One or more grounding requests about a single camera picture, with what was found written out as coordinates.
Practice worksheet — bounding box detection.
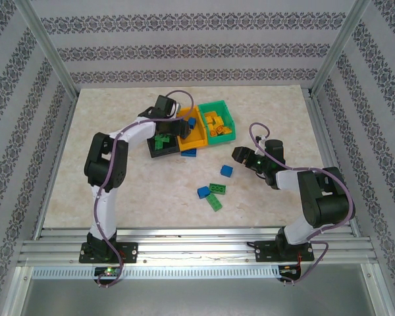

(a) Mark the green plastic bin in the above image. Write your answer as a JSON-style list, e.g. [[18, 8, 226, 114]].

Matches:
[[197, 100, 237, 145]]

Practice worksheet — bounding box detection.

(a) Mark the aluminium mounting rail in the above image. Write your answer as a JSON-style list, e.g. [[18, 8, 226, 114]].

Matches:
[[18, 226, 378, 265]]

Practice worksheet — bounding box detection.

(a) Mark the sheet metal tray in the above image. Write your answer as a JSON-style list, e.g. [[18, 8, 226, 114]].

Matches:
[[5, 263, 394, 316]]

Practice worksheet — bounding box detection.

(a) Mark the small circuit board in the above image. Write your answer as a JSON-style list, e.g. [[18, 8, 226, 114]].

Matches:
[[279, 265, 300, 278], [95, 267, 122, 277]]

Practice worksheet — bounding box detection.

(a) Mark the aluminium frame post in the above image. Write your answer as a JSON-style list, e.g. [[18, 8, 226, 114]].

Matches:
[[309, 0, 375, 98], [14, 0, 79, 98]]

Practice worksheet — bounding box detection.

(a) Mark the black plastic bin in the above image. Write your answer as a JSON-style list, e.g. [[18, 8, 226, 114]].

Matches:
[[146, 130, 182, 159]]

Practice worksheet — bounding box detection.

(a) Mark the aluminium side rail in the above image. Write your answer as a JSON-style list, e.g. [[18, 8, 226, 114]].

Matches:
[[32, 95, 82, 233], [307, 93, 363, 234]]

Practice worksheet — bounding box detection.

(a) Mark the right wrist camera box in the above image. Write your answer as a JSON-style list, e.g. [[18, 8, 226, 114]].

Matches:
[[250, 154, 266, 171]]

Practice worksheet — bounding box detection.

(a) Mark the slotted cable duct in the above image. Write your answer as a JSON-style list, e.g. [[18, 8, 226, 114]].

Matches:
[[31, 265, 281, 280]]

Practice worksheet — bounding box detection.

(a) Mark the purple cable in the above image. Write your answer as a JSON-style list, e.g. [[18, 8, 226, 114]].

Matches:
[[93, 89, 196, 289], [248, 122, 355, 286]]

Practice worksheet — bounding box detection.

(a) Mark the yellow plastic bin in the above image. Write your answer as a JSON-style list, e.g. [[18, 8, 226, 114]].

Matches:
[[176, 105, 208, 151]]

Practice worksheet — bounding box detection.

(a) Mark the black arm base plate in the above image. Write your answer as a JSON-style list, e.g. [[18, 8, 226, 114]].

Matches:
[[78, 242, 139, 264], [255, 240, 315, 263]]

